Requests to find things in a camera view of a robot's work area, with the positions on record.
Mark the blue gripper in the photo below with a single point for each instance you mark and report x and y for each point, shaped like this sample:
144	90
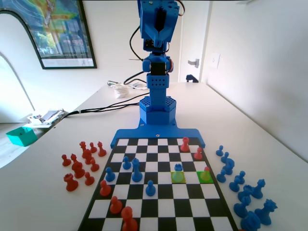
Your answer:
157	36

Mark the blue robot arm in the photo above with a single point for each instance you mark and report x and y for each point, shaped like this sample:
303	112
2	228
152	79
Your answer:
157	106

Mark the red chess knight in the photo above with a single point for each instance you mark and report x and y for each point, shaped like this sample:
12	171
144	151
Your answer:
87	155
78	169

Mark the red chess rook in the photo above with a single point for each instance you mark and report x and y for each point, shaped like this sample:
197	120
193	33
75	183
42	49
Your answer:
71	183

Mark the blue chess queen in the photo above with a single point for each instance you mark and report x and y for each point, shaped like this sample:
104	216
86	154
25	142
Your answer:
265	212

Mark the black zip tie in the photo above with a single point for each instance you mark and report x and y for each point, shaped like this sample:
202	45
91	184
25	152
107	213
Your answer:
137	59

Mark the white door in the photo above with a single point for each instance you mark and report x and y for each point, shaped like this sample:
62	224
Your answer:
192	36

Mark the printed paper sheet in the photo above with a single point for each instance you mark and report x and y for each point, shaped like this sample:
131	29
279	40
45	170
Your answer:
138	85

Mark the small blue plastic part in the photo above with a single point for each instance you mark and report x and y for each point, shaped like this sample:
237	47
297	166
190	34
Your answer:
191	78

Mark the white paper stack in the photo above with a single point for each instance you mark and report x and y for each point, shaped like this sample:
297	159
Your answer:
121	91

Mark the small metal cylinder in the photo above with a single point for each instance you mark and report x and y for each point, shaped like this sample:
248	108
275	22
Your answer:
111	83

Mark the black framed map poster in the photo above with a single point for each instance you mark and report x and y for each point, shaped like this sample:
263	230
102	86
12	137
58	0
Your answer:
62	31

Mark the pile of papers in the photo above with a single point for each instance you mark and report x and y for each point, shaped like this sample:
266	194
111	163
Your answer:
48	115

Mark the white arched panel dark edge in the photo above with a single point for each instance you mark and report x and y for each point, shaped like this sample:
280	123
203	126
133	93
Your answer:
12	36

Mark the black and white chessboard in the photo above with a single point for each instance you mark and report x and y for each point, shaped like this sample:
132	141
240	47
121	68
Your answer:
166	192

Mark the teal plastic box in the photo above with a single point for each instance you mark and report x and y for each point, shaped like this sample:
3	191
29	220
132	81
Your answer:
21	137

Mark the white light switch plate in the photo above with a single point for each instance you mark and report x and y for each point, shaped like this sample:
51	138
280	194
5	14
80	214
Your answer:
215	60

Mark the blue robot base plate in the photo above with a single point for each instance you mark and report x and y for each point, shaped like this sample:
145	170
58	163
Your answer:
156	132

